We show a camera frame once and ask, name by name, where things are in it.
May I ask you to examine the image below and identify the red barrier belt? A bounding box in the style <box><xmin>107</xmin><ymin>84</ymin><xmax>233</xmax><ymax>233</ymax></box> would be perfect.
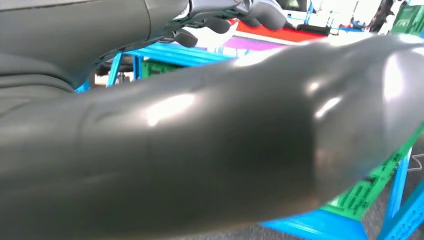
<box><xmin>231</xmin><ymin>19</ymin><xmax>329</xmax><ymax>43</ymax></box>

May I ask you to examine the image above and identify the white cable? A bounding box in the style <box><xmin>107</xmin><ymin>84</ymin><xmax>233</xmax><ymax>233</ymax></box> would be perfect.
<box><xmin>408</xmin><ymin>153</ymin><xmax>424</xmax><ymax>173</ymax></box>

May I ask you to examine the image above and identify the blue metal shelf rack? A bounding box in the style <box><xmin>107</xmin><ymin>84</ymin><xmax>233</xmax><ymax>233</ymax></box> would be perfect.
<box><xmin>74</xmin><ymin>41</ymin><xmax>424</xmax><ymax>240</ymax></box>

